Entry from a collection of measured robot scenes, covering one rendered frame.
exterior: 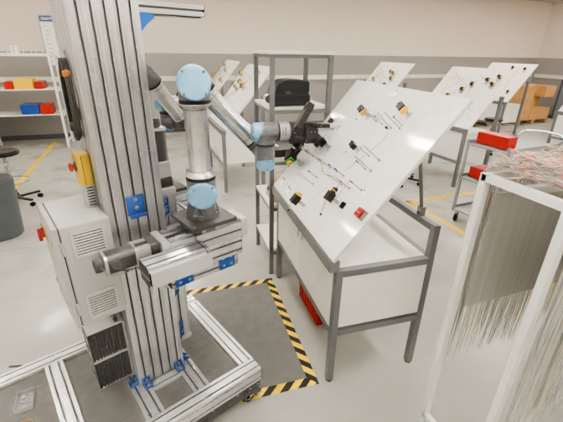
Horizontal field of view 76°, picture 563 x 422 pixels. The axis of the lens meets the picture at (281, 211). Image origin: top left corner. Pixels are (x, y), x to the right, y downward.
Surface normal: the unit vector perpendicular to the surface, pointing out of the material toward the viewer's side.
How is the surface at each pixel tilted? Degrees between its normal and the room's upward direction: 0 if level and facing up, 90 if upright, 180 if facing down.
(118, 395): 0
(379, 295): 90
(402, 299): 90
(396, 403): 0
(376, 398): 0
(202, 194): 97
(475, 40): 90
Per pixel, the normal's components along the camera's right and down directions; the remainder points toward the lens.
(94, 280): 0.64, 0.32
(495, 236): 0.33, 0.39
